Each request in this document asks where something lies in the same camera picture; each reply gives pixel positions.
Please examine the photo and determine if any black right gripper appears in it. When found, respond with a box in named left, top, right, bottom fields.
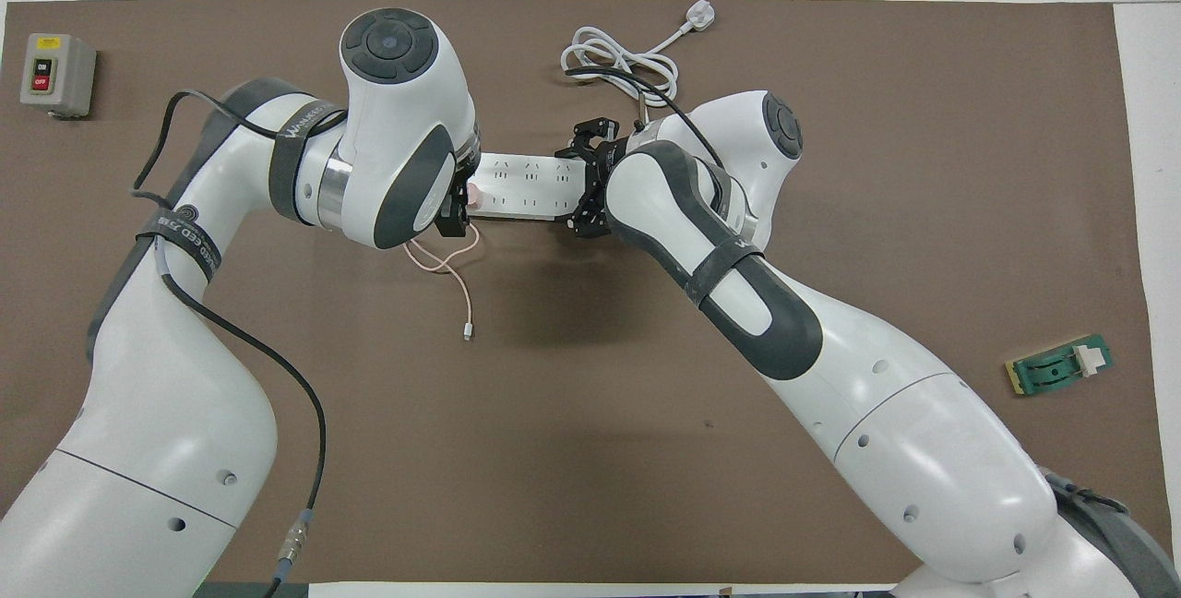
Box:
left=554, top=118, right=622, bottom=240

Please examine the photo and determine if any white power strip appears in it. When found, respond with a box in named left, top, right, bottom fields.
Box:
left=471, top=152, right=591, bottom=222

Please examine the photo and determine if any pink charging cable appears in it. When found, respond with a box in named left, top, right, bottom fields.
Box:
left=403, top=227, right=481, bottom=341

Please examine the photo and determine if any brown table mat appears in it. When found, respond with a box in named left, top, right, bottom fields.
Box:
left=0, top=0, right=1173, bottom=585

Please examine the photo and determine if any grey push button box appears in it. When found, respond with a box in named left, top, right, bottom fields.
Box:
left=20, top=32, right=98, bottom=119

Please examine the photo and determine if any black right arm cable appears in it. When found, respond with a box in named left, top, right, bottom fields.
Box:
left=565, top=66, right=730, bottom=170

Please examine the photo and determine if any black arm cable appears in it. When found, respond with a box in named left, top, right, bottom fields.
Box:
left=565, top=66, right=730, bottom=170
left=132, top=89, right=350, bottom=598

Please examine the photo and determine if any white power cord with plug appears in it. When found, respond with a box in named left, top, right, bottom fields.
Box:
left=561, top=0, right=719, bottom=119

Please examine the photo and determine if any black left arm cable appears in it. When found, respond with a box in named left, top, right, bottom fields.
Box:
left=132, top=89, right=350, bottom=598

